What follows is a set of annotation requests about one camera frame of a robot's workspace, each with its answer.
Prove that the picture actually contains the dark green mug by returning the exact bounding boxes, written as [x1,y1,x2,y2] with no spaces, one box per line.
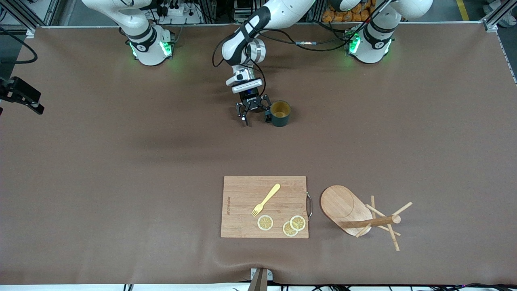
[267,100,291,127]

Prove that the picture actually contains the wooden mug rack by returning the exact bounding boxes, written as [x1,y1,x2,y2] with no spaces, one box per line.
[320,185,413,252]

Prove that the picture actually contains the brown table mat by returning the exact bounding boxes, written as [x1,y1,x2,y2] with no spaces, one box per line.
[0,23,517,286]

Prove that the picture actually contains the bamboo cutting board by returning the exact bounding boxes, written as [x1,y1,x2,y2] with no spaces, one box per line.
[221,175,309,239]

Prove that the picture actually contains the yellow plastic fork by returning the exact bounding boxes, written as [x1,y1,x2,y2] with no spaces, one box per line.
[251,183,281,217]

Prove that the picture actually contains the orange packaged goods pile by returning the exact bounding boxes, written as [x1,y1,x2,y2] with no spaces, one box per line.
[322,0,374,23]

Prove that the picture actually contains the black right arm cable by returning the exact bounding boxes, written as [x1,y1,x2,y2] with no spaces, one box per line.
[0,26,38,66]

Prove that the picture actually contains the aluminium frame post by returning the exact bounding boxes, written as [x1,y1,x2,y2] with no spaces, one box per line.
[483,0,517,85]
[0,0,62,38]

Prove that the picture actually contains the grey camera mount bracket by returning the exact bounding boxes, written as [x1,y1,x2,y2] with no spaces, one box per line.
[247,268,273,291]

